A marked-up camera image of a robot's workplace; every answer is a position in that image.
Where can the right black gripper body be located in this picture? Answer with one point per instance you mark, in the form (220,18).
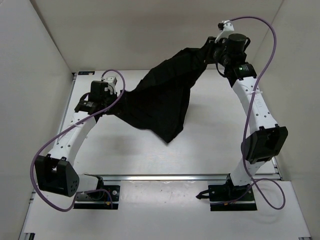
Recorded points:
(220,58)

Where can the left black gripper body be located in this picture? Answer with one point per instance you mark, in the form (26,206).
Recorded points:
(110,98)

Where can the black pleated skirt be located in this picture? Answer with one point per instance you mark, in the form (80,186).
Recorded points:
(160,101)

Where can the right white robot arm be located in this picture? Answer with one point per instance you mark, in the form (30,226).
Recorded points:
(263,137)

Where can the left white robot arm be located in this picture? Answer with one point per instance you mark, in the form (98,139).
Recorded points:
(54,171)

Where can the left blue corner label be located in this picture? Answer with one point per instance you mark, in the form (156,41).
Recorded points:
(86,73)

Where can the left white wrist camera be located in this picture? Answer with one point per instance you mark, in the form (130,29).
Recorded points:
(109,84)

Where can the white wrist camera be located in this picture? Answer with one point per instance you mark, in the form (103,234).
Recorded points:
(109,84)
(226,27)

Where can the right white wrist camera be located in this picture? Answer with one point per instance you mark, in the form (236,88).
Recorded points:
(226,27)

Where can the left aluminium side rail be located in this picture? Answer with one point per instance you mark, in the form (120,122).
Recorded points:
(74,77)

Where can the aluminium side rail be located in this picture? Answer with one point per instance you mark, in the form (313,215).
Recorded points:
(74,77)
(276,168)

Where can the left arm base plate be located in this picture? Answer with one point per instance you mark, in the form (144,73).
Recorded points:
(99,200)

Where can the aluminium front rail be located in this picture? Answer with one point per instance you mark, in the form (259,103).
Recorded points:
(165,177)

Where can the right aluminium side rail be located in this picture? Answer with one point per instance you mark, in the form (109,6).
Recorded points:
(276,168)

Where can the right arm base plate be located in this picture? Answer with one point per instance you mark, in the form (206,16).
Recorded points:
(229,198)

